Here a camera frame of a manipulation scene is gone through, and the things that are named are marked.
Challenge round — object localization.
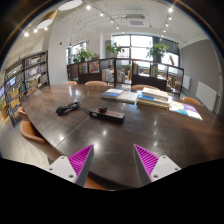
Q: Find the black power strip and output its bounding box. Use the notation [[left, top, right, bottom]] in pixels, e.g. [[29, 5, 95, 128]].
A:
[[89, 109, 125, 124]]

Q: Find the brown chair far middle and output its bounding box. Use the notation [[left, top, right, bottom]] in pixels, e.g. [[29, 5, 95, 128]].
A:
[[85, 81, 107, 86]]

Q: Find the brown leather chair near left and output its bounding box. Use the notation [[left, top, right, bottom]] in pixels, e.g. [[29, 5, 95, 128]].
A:
[[19, 120, 63, 162]]

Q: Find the brown chair far centre-right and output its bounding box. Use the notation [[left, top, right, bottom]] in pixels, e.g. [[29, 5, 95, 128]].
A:
[[131, 84, 159, 90]]

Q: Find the tall bookshelf left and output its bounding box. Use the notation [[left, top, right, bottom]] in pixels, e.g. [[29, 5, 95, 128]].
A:
[[0, 51, 50, 126]]

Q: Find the low dark shelf divider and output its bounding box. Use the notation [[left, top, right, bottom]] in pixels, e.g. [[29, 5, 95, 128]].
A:
[[67, 58, 131, 84]]

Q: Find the potted plant right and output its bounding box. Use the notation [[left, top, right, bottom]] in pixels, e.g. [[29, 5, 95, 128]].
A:
[[146, 43, 168, 62]]

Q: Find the ceiling air conditioner vent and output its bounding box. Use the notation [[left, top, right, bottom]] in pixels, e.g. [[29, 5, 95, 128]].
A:
[[125, 14, 147, 27]]

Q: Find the potted plant left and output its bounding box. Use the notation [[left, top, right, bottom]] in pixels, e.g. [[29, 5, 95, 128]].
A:
[[74, 48, 93, 62]]

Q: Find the brown leather chair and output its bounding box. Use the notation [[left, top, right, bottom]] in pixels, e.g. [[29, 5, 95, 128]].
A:
[[17, 106, 30, 121], [19, 120, 63, 162]]

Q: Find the white wall radiator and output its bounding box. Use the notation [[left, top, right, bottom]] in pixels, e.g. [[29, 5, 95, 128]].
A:
[[196, 82, 217, 111]]

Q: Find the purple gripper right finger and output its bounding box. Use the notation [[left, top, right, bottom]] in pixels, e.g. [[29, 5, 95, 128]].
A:
[[133, 144, 180, 186]]

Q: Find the colourful open magazine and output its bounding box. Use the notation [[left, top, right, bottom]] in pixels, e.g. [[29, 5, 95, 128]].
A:
[[169, 101, 203, 121]]

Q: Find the blue cover book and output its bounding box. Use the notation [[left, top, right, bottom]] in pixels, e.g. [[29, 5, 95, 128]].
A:
[[101, 88, 123, 99]]

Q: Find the black charger plug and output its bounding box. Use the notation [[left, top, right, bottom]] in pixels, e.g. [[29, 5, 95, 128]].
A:
[[98, 106, 107, 113]]

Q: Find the stack of books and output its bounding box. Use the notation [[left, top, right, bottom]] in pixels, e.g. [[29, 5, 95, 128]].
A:
[[137, 87, 169, 108]]

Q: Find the brown chair far right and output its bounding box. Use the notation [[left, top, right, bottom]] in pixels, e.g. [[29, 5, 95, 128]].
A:
[[182, 96, 202, 106]]

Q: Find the potted plant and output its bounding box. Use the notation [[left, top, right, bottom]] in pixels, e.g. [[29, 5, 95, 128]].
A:
[[74, 48, 93, 62], [146, 43, 168, 62], [106, 42, 124, 56]]

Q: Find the potted plant middle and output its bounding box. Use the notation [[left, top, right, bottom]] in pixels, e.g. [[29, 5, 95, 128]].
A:
[[106, 42, 124, 56]]

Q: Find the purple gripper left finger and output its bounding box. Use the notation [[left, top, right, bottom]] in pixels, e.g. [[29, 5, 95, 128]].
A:
[[48, 145, 94, 187]]

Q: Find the white cover book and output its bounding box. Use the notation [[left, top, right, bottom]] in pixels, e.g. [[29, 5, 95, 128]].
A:
[[117, 91, 138, 104]]

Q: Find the dark shelf divider right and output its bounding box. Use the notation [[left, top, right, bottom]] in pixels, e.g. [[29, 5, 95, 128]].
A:
[[131, 59, 184, 95]]

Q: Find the brown chair far left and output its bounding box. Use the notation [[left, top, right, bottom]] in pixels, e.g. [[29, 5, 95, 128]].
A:
[[64, 81, 78, 85]]

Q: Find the coiled black power cable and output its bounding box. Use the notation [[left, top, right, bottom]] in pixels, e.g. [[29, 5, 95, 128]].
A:
[[55, 101, 92, 117]]

